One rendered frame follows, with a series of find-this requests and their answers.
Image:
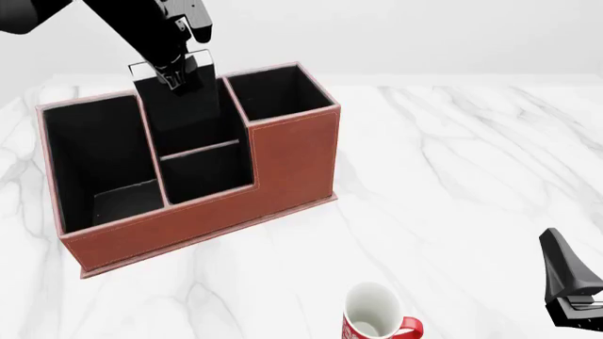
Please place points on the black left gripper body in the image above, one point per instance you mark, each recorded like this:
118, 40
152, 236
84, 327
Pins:
179, 76

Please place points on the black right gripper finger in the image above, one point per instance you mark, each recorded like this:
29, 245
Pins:
565, 268

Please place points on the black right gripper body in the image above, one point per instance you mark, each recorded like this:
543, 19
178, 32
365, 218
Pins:
577, 316

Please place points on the black book with white pages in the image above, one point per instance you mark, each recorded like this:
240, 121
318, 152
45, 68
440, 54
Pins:
188, 109

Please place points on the red mug with white inside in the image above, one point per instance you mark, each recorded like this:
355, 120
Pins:
372, 310

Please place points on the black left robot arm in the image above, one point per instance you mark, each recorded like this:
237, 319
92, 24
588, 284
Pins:
118, 17

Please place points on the red-brown desk caddy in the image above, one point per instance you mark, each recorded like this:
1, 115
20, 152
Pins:
292, 159

